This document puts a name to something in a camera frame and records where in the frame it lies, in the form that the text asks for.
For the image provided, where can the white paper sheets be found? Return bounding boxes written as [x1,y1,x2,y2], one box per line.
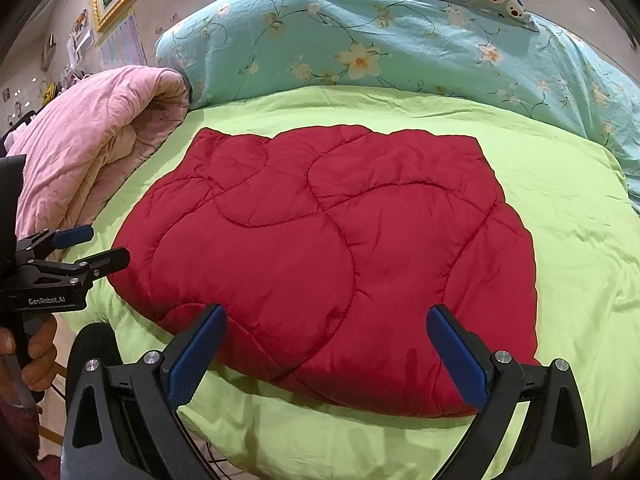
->
[42,15,96,68]

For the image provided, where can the teal floral quilt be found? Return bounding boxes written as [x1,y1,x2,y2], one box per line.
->
[155,0,640,211]

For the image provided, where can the light green blanket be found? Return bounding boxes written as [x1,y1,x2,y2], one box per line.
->
[62,84,640,480]

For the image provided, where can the pink quilt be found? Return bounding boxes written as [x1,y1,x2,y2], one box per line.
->
[5,65,192,261]

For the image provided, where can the person's left forearm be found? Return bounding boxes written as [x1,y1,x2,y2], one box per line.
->
[0,402,66,480]

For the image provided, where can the person's left hand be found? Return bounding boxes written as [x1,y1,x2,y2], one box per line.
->
[0,316,60,407]

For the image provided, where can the wall calendar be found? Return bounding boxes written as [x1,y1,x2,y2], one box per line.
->
[97,10,148,71]

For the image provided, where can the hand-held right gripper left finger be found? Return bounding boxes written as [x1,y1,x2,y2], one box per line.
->
[60,303,229,480]

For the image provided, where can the red quilted garment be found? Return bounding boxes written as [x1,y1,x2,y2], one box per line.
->
[107,124,542,418]

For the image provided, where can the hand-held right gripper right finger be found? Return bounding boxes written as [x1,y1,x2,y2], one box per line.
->
[426,303,594,480]

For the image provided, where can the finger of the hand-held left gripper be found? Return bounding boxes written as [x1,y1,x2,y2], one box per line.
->
[17,225,95,262]
[62,246,132,282]

